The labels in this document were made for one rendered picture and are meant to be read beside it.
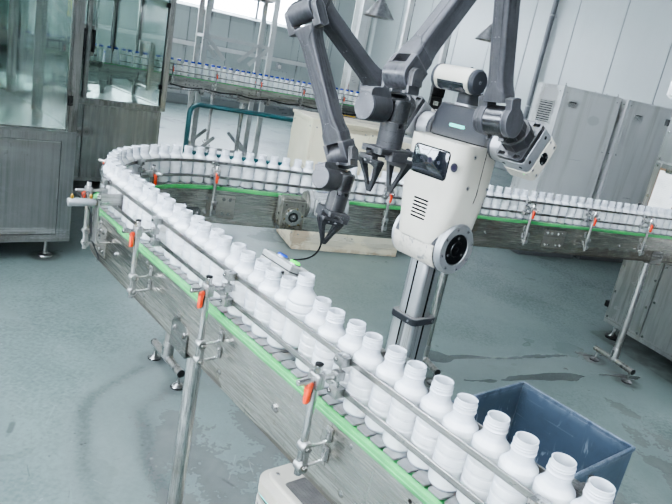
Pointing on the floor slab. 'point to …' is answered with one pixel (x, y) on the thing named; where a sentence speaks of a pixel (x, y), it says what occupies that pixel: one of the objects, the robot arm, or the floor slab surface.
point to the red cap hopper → (238, 62)
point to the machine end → (650, 325)
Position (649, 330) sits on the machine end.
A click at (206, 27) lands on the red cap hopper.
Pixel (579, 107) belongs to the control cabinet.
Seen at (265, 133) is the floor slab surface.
